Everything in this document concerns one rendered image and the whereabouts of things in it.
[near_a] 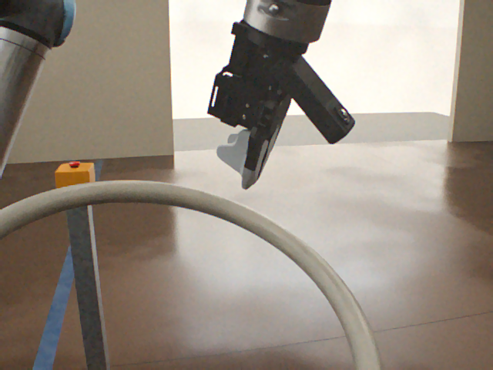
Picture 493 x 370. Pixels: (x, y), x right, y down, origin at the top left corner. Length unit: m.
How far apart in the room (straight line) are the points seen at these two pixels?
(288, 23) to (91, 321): 1.66
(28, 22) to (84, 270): 1.12
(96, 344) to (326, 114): 1.67
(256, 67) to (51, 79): 6.19
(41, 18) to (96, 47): 5.61
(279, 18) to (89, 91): 6.19
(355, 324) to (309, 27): 0.33
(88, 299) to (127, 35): 5.00
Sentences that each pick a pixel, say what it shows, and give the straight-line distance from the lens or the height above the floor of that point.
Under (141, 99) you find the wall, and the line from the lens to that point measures 6.64.
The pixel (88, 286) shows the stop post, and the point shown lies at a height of 0.62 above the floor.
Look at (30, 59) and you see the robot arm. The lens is 1.02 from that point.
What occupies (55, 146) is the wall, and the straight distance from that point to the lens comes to 6.83.
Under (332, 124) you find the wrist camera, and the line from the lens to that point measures 0.54.
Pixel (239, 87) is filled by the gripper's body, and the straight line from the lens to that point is 0.56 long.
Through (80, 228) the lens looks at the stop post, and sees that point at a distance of 1.84.
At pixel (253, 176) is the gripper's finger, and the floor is 1.34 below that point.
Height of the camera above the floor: 1.50
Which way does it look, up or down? 17 degrees down
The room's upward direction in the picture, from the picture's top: straight up
